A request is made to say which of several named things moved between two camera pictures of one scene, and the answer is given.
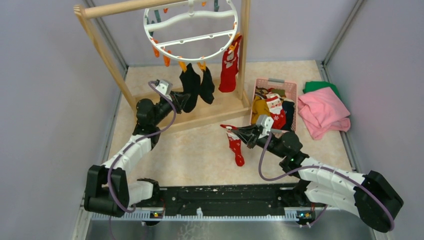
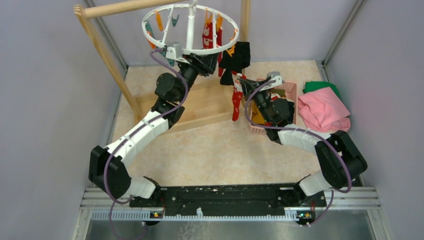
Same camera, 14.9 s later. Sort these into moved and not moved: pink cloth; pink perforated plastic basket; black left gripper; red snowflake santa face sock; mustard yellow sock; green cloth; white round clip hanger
Moved: red snowflake santa face sock; white round clip hanger; black left gripper
Not moved: pink cloth; pink perforated plastic basket; mustard yellow sock; green cloth
